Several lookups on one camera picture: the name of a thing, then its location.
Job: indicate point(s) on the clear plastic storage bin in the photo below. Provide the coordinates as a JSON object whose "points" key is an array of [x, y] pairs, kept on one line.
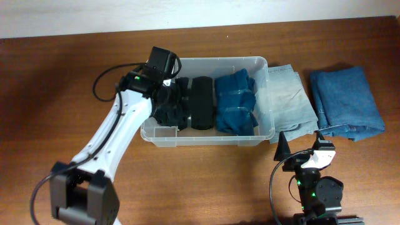
{"points": [[215, 67]]}

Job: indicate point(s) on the blue taped shirt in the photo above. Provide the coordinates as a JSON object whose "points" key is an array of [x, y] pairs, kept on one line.
{"points": [[235, 104]]}

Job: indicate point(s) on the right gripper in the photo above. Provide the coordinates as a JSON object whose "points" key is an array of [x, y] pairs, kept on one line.
{"points": [[296, 162]]}

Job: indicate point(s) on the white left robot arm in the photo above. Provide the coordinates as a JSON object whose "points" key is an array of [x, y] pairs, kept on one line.
{"points": [[82, 191]]}

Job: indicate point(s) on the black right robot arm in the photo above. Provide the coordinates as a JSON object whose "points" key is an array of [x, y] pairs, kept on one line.
{"points": [[320, 197]]}

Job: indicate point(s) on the dark blue jeans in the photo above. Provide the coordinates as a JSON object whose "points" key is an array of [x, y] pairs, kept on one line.
{"points": [[345, 105]]}

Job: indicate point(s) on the light blue folded jeans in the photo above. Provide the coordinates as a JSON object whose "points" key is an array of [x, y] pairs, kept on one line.
{"points": [[285, 103]]}

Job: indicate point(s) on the small black taped garment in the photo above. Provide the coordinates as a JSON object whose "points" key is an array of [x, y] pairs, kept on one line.
{"points": [[170, 107]]}

